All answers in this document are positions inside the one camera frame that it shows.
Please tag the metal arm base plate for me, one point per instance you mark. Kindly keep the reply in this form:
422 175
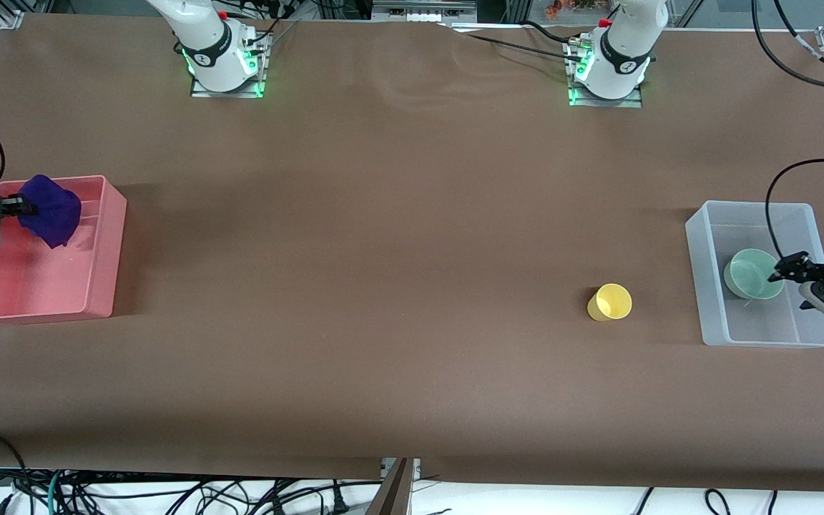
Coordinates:
229 93
634 101

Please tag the yellow cup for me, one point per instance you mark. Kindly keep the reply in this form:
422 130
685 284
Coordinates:
611 303

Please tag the purple cloth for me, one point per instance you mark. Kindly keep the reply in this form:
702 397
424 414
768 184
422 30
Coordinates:
54 211

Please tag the light green bowl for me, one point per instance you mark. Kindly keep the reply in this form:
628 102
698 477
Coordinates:
748 275

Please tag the clear plastic bin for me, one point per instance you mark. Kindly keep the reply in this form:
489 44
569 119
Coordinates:
762 322

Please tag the white power strip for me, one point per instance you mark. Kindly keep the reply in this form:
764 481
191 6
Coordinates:
423 10

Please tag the grey table frame post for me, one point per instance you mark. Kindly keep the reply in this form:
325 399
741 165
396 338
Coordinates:
396 490

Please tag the pink plastic bin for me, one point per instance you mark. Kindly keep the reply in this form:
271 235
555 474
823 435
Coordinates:
40 279

